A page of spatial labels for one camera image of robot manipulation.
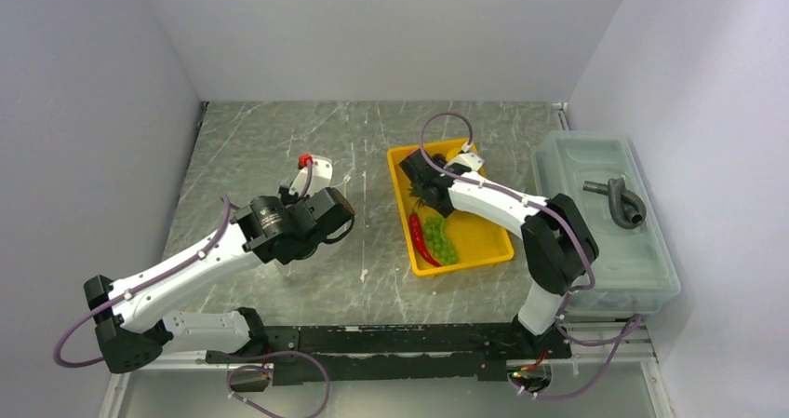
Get yellow toy pear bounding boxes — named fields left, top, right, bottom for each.
left=446, top=147, right=467, bottom=164

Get black base frame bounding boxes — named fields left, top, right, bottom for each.
left=206, top=322, right=571, bottom=386

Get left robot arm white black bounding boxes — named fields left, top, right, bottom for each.
left=84, top=187, right=355, bottom=374

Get green toy grapes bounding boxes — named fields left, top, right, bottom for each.
left=422, top=215, right=459, bottom=266

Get yellow plastic tray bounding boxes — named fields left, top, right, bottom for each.
left=386, top=144, right=515, bottom=277

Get grey corrugated hose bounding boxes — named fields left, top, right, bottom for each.
left=582, top=176, right=648, bottom=231

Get clear plastic storage box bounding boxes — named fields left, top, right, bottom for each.
left=532, top=131, right=681, bottom=318

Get red toy chili pepper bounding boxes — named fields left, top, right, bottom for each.
left=408, top=212, right=441, bottom=267

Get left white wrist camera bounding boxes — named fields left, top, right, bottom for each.
left=288, top=154, right=333, bottom=198

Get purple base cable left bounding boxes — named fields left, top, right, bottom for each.
left=225, top=348, right=331, bottom=418

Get orange toy pineapple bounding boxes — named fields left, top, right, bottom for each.
left=408, top=183, right=441, bottom=210

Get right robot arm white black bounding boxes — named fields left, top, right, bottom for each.
left=398, top=149, right=600, bottom=357

